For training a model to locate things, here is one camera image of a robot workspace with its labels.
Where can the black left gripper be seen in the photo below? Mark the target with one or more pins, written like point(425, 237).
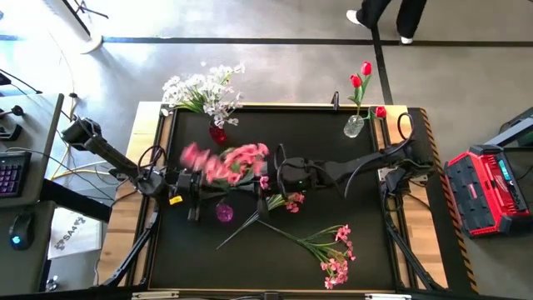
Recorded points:
point(189, 191)

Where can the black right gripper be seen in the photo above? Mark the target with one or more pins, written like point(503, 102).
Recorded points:
point(302, 175)

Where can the purple glass vase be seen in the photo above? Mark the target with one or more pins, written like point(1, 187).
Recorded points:
point(225, 212)

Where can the pink artificial flower bunch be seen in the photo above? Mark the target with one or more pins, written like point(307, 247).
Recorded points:
point(333, 264)
point(241, 160)
point(293, 202)

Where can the red glass vase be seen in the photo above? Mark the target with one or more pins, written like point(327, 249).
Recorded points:
point(217, 134)

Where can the red artificial tulip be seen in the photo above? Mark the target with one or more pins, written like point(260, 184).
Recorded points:
point(366, 67)
point(380, 111)
point(356, 80)

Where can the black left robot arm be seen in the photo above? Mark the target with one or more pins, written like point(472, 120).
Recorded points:
point(112, 160)

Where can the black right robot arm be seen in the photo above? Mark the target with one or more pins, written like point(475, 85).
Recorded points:
point(366, 164)

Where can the clear glass vase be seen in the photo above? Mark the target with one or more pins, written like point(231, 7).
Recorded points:
point(354, 126)

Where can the yellow tag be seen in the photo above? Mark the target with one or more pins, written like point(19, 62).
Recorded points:
point(175, 200)

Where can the black table mat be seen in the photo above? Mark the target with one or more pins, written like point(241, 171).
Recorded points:
point(187, 258)

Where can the black table clamp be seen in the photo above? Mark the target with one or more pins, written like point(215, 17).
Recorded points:
point(335, 100)

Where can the white printed paper sheet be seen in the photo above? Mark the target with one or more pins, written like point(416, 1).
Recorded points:
point(83, 241)

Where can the small metal fitting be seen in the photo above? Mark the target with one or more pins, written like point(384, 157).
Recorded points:
point(52, 284)

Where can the white-based floor stand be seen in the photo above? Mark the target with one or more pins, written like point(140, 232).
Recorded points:
point(92, 45)

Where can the grey desk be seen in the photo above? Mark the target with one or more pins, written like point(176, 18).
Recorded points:
point(33, 125)

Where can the black computer mouse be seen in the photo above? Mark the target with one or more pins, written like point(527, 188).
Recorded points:
point(21, 229)

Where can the black hazard-striped floor mat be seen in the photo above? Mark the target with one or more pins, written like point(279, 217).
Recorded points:
point(441, 250)

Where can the black computer keyboard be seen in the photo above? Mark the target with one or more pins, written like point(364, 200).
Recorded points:
point(12, 175)

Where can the black desk stand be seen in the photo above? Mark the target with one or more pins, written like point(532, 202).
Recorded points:
point(10, 133)

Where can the black desk microphone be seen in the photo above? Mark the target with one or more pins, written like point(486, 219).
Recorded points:
point(16, 110)

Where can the black tripod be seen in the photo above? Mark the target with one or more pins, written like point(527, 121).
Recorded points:
point(84, 8)

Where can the person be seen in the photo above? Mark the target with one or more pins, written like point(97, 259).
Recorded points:
point(410, 16)

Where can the red and black tool case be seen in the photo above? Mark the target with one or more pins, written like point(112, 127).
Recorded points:
point(487, 208)

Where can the grey metal cart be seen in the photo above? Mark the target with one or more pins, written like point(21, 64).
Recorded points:
point(512, 131)

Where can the white metal bracket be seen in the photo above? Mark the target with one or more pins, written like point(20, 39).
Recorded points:
point(387, 296)
point(154, 296)

